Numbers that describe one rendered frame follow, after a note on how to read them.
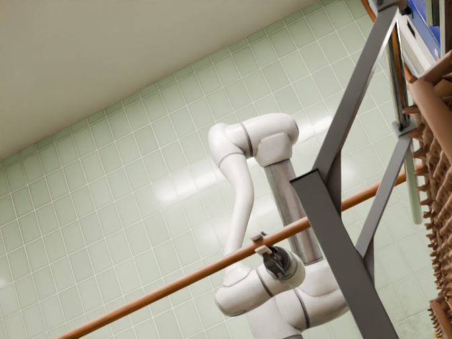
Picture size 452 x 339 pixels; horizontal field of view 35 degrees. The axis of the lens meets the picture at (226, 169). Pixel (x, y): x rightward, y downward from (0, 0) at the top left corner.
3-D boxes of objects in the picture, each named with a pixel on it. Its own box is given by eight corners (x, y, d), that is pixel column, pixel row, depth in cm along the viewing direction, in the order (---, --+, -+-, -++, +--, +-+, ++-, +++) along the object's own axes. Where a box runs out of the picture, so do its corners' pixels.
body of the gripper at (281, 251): (284, 243, 212) (276, 235, 203) (295, 269, 208) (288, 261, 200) (261, 253, 213) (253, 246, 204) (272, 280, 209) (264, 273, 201)
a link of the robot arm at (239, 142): (216, 155, 245) (253, 143, 248) (198, 120, 257) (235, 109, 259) (218, 180, 255) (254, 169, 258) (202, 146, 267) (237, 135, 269)
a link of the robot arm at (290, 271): (302, 272, 213) (298, 268, 208) (274, 285, 214) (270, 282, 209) (290, 245, 217) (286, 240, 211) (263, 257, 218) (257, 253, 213)
